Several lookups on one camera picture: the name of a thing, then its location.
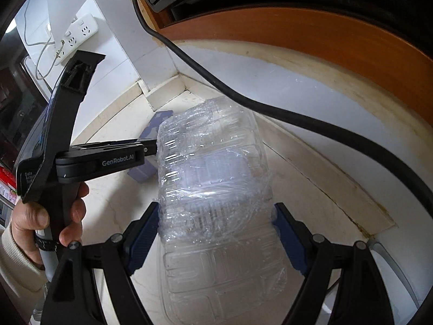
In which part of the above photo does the dark glass window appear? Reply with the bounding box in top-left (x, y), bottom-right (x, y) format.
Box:
top-left (0, 17), bottom-right (51, 177)

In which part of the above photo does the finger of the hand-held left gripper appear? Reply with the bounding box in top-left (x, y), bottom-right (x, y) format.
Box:
top-left (135, 137), bottom-right (158, 170)

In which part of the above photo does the blue and white carton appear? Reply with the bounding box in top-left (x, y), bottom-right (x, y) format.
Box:
top-left (128, 110), bottom-right (175, 184)

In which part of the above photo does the white cable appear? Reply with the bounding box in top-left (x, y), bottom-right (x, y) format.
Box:
top-left (24, 24), bottom-right (66, 80)

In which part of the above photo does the clear plastic bottle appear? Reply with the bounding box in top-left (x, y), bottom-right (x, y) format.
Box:
top-left (156, 96), bottom-right (288, 325)

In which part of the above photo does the red packet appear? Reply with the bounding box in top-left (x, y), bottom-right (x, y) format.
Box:
top-left (0, 166), bottom-right (17, 207)

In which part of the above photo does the brown wooden trim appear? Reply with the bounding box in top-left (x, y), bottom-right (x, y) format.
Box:
top-left (135, 0), bottom-right (433, 136)

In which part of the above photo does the person's left hand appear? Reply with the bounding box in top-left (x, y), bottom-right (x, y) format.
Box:
top-left (10, 181), bottom-right (90, 248)

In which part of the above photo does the white power strip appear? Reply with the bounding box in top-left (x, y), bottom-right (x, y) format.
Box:
top-left (51, 13), bottom-right (99, 66)

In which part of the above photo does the thick black cable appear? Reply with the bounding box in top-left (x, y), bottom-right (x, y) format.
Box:
top-left (130, 0), bottom-right (433, 210)

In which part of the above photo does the person's left forearm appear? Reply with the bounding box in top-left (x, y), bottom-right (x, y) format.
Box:
top-left (0, 223), bottom-right (48, 298)

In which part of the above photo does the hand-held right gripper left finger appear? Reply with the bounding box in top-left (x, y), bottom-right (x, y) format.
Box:
top-left (42, 201), bottom-right (160, 325)

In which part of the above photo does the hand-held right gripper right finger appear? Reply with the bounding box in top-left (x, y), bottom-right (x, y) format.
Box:
top-left (273, 202), bottom-right (395, 325)

